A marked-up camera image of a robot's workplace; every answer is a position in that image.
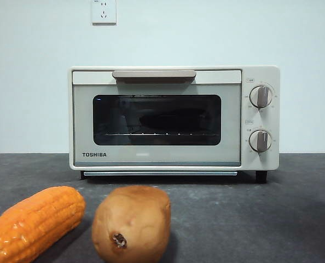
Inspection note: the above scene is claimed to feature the dark purple eggplant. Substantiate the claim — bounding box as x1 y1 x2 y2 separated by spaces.
139 108 207 132

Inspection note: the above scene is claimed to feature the glass oven door with handle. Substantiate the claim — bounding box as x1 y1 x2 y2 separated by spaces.
72 70 242 167

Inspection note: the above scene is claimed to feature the cream Toshiba toaster oven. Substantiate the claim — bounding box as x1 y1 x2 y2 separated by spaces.
68 65 281 184

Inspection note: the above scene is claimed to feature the metal crumb tray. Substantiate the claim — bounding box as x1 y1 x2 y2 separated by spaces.
83 171 239 176

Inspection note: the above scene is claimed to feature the brown potato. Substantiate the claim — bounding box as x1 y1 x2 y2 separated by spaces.
91 185 171 263

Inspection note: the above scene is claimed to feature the cream timer knob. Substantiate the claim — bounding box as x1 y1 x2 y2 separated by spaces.
248 130 272 153

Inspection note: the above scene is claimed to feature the cream temperature knob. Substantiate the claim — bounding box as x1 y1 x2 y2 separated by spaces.
249 85 272 109

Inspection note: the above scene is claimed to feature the orange corn cob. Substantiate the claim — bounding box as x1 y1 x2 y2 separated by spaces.
0 186 86 263

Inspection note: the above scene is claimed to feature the metal wire oven rack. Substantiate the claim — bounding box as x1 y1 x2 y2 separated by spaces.
105 132 218 137

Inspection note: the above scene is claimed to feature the white wall socket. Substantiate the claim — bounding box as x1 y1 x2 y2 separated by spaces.
92 0 117 26

